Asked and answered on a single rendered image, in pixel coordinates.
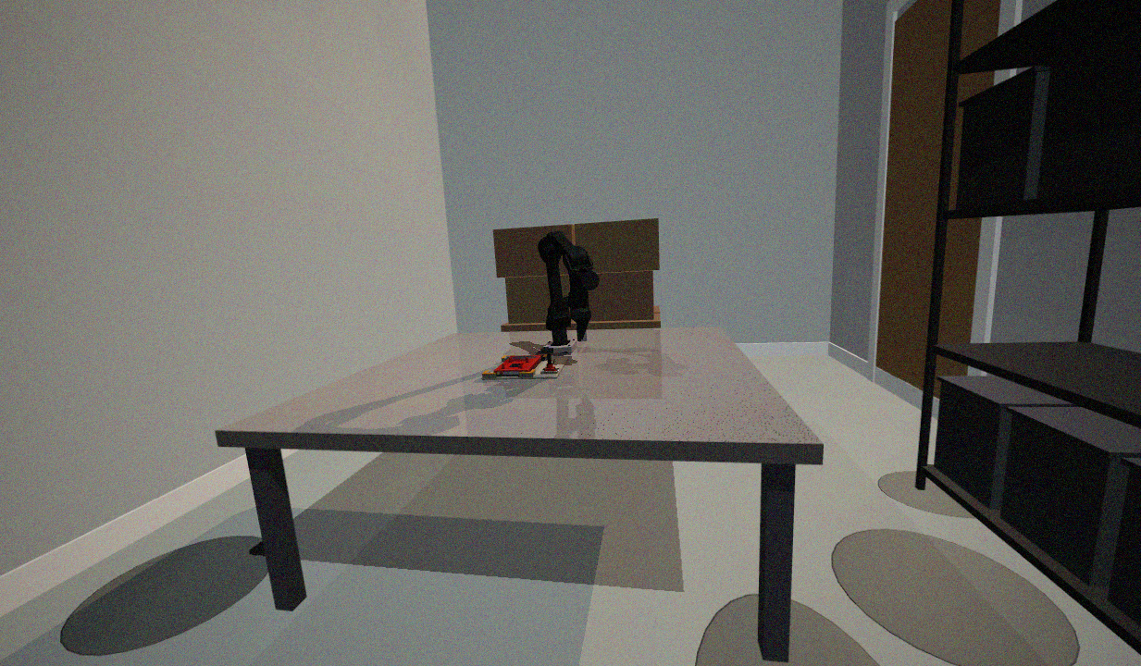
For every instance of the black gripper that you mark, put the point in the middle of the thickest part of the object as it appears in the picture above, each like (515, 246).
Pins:
(580, 312)

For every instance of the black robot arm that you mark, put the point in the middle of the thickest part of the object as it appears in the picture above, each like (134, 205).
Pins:
(581, 277)

